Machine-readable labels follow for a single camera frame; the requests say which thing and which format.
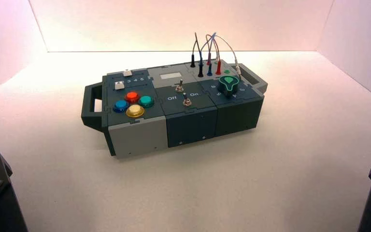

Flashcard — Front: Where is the white jumper wire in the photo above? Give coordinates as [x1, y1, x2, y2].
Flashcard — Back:
[213, 34, 243, 81]

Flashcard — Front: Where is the red jumper wire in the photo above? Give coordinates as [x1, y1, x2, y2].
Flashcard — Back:
[205, 34, 222, 76]

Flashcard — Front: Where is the green round push button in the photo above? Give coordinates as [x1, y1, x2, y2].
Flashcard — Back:
[138, 95, 155, 109]

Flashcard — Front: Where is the blue round push button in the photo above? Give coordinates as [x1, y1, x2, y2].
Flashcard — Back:
[113, 99, 129, 114]

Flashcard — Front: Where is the green and black rotary knob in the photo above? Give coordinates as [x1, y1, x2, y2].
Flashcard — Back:
[217, 76, 240, 98]

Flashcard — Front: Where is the red round push button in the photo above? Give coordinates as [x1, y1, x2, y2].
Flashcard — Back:
[124, 91, 141, 104]

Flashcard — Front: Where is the black jumper wire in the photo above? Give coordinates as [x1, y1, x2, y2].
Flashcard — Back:
[190, 32, 204, 78]

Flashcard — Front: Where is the grey and teal control box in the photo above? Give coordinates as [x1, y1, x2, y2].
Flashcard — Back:
[81, 59, 269, 159]

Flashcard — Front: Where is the yellow round push button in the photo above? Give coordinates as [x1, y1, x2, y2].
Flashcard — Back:
[125, 104, 145, 119]

